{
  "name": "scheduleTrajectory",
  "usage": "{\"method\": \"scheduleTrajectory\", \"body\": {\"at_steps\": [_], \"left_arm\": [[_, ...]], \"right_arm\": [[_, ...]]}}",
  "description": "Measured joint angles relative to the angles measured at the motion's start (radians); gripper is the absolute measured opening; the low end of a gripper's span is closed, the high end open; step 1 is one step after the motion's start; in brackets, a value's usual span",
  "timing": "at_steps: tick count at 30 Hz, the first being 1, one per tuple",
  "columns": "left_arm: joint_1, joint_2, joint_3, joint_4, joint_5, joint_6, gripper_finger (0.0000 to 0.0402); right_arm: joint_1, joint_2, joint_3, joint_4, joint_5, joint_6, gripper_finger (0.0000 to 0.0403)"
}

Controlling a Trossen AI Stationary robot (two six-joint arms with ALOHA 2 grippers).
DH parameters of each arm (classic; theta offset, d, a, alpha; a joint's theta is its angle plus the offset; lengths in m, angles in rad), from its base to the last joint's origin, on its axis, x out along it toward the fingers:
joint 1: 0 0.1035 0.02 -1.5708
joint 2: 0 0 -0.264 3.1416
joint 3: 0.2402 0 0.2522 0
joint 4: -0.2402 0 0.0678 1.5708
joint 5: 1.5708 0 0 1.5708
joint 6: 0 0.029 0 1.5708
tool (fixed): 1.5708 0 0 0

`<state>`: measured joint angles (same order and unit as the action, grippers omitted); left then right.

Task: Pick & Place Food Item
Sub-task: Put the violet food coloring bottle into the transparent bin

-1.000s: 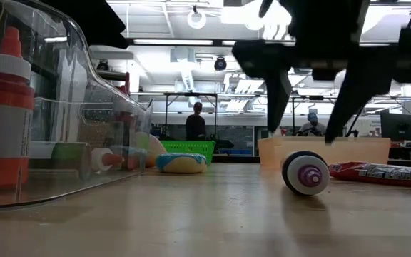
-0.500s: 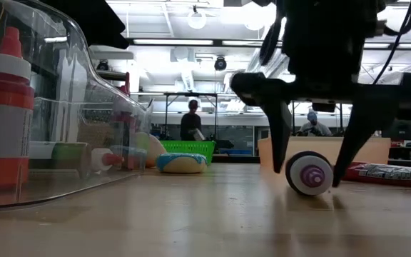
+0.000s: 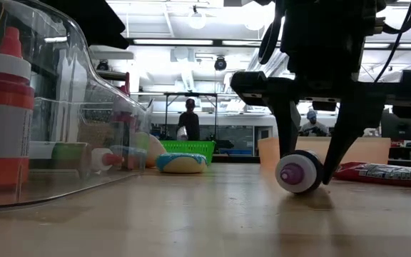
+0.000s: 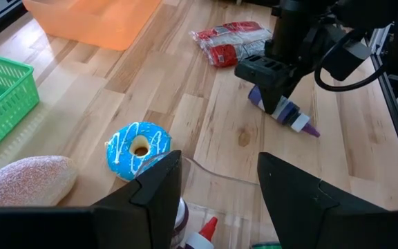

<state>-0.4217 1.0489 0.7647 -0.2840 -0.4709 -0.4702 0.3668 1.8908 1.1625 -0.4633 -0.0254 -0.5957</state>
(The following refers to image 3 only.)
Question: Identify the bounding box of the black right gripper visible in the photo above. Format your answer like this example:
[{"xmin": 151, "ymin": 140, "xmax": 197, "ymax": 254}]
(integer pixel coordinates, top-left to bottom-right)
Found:
[{"xmin": 230, "ymin": 14, "xmax": 411, "ymax": 185}]

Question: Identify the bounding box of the person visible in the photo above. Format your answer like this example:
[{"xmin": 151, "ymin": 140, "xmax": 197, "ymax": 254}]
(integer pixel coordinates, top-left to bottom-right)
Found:
[
  {"xmin": 298, "ymin": 109, "xmax": 330, "ymax": 137},
  {"xmin": 176, "ymin": 98, "xmax": 201, "ymax": 141}
]

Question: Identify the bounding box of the round white ceiling lamp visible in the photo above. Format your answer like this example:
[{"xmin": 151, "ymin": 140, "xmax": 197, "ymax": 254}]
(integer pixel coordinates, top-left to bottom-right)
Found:
[{"xmin": 187, "ymin": 10, "xmax": 207, "ymax": 30}]

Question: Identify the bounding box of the purple food colouring bottle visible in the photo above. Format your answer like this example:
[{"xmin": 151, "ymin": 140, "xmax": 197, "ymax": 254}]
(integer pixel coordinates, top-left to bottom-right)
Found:
[{"xmin": 275, "ymin": 149, "xmax": 325, "ymax": 195}]

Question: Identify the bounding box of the clear plastic bin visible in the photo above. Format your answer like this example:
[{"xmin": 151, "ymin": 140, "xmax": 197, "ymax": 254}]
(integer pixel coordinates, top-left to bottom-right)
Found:
[{"xmin": 0, "ymin": 0, "xmax": 153, "ymax": 211}]

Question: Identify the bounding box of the green plastic basket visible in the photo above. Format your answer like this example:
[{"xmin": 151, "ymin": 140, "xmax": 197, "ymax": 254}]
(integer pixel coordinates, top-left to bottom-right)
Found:
[{"xmin": 159, "ymin": 140, "xmax": 216, "ymax": 165}]

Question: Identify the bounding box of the orange translucent plastic bin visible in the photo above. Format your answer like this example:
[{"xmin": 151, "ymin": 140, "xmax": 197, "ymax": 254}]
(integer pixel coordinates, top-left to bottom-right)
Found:
[{"xmin": 258, "ymin": 136, "xmax": 392, "ymax": 168}]

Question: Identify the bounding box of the green food colouring bottle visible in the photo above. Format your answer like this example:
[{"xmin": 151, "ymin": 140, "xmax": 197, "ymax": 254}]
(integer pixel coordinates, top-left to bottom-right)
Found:
[{"xmin": 29, "ymin": 141, "xmax": 91, "ymax": 179}]

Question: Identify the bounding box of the black computer monitor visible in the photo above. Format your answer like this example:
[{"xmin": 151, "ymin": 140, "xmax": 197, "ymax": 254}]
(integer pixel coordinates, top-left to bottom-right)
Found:
[{"xmin": 381, "ymin": 112, "xmax": 411, "ymax": 142}]

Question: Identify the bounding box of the black metal frame stand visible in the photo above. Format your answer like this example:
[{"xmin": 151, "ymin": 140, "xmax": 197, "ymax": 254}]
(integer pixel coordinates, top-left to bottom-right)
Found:
[{"xmin": 163, "ymin": 91, "xmax": 219, "ymax": 141}]

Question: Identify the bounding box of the blue iced toy donut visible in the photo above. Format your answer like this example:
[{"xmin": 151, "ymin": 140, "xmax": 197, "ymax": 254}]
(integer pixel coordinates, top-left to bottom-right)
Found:
[{"xmin": 155, "ymin": 152, "xmax": 208, "ymax": 175}]

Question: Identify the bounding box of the red snack bag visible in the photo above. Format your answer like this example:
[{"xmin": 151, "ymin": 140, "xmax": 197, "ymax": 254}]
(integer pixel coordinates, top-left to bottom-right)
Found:
[{"xmin": 333, "ymin": 161, "xmax": 411, "ymax": 189}]

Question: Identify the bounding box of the orange food colouring bottle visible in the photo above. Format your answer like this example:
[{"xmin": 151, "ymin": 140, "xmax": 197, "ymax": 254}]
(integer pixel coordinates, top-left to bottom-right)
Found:
[{"xmin": 0, "ymin": 26, "xmax": 36, "ymax": 188}]

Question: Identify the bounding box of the red handled metal grater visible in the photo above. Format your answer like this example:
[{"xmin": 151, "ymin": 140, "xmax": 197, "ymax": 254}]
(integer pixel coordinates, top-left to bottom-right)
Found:
[{"xmin": 78, "ymin": 70, "xmax": 132, "ymax": 151}]

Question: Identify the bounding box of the black background robot device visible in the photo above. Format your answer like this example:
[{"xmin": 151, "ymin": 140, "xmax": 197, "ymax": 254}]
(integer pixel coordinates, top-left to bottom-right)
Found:
[{"xmin": 214, "ymin": 138, "xmax": 235, "ymax": 151}]

